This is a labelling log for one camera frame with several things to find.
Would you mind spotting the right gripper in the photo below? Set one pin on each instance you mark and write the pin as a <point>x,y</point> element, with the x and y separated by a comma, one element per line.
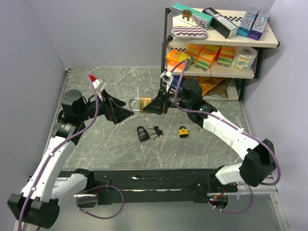
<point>156,106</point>

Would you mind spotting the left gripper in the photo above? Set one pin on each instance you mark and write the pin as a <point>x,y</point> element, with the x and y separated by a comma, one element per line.
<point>117,113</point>

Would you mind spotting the brass padlock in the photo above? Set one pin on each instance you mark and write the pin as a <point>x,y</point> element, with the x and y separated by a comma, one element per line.
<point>143,102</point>

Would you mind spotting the black keys bunch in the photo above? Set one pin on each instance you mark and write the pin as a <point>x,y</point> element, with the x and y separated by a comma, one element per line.
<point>157,133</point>

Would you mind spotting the yellow padlock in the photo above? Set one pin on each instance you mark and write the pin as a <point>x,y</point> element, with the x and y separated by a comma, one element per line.
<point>183,132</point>

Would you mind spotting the black padlock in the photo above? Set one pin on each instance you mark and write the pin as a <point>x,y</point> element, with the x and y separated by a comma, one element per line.
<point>142,134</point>

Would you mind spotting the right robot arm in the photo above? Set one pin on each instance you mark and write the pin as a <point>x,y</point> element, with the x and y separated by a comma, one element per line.
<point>258,157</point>

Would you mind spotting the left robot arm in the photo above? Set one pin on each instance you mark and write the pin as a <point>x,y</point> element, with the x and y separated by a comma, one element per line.
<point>39,201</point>

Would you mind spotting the blue snack bag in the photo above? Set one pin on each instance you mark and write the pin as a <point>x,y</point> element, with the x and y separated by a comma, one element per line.
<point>174,84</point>

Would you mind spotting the orange carton box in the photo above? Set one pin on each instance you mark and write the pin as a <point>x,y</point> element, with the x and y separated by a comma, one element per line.
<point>174,57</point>

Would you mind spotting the orange snack bag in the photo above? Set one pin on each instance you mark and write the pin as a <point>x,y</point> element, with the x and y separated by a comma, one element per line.
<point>207,83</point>

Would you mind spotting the brown snack bag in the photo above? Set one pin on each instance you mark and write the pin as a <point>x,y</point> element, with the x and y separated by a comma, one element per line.
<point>220,90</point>

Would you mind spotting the left sponge pack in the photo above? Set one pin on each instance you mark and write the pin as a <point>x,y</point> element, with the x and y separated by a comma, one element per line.
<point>193,50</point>

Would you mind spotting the sponge pack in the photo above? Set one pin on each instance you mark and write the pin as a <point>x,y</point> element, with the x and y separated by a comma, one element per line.
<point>226,55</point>
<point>207,56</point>
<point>193,50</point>

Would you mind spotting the middle sponge pack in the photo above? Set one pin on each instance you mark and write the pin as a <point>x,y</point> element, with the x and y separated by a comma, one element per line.
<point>207,56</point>

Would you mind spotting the black and beige shelf rack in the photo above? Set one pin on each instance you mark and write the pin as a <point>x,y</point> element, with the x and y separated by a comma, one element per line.
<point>238,84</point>

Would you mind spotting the pink striped sleep mask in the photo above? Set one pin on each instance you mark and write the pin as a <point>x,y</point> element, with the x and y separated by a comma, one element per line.
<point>192,32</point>

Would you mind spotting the right sponge pack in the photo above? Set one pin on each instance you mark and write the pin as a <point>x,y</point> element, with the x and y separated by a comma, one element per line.
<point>226,55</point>

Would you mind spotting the teal toothpaste box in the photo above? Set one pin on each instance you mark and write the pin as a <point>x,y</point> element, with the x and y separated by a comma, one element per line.
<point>191,16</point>

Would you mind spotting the toilet paper roll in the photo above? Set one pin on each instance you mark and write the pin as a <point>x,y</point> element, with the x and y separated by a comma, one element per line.
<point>243,58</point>

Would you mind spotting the black and white box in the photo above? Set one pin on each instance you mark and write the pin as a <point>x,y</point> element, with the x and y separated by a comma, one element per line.
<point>221,24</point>

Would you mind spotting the blue toothpaste box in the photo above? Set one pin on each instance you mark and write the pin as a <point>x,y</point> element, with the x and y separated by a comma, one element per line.
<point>247,21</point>

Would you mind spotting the purple toothpaste box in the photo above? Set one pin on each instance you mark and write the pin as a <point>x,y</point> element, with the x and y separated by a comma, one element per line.
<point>259,25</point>

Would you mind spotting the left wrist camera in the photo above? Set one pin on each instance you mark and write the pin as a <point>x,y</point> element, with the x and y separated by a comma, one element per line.
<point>98,83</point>

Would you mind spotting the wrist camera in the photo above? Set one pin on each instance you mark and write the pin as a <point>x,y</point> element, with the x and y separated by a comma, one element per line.
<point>98,83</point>
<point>167,79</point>

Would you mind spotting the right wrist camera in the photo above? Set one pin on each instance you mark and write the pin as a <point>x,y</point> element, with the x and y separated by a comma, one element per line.
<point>167,79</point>

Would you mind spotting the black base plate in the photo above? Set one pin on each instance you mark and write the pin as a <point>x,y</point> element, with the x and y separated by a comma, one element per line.
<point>156,185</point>

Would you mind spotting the aluminium rail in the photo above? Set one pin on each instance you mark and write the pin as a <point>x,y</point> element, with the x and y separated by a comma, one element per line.
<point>260,189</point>

